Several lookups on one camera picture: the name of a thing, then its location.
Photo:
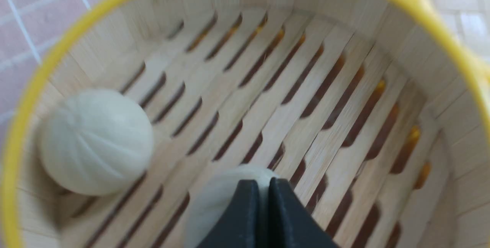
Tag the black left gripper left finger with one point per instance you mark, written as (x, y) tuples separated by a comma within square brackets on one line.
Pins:
[(237, 227)]

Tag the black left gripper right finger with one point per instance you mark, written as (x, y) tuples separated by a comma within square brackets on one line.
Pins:
[(290, 225)]

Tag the white steamed bun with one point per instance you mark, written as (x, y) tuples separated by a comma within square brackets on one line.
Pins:
[(96, 142), (216, 196)]

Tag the yellow-rimmed bamboo steamer basket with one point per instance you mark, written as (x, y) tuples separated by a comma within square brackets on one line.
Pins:
[(370, 109)]

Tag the pink checkered tablecloth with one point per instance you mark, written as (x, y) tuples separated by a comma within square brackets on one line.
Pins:
[(28, 29)]

